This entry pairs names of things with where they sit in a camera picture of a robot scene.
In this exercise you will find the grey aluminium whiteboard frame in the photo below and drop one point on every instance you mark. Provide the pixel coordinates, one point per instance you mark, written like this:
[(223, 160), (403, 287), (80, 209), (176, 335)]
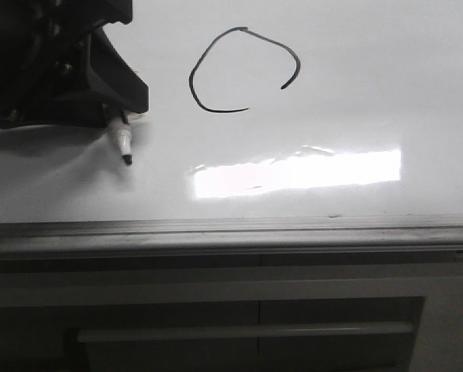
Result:
[(239, 236)]

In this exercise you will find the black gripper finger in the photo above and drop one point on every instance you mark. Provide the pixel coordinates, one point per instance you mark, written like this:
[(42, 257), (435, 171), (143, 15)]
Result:
[(86, 86)]

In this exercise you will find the grey cabinet drawer with handle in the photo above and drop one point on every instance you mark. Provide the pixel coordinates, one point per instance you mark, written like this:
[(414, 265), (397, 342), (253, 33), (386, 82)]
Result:
[(300, 312)]

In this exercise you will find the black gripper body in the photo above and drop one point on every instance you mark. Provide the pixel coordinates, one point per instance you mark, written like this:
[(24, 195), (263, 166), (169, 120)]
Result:
[(34, 34)]

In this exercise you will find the white black whiteboard marker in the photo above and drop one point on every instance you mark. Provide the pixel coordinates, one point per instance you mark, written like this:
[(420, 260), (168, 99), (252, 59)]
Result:
[(121, 134)]

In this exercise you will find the red magnet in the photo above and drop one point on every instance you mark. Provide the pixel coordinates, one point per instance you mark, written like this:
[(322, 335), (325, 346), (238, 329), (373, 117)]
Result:
[(133, 116)]

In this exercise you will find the white whiteboard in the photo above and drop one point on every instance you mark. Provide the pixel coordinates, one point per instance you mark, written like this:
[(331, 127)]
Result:
[(264, 109)]

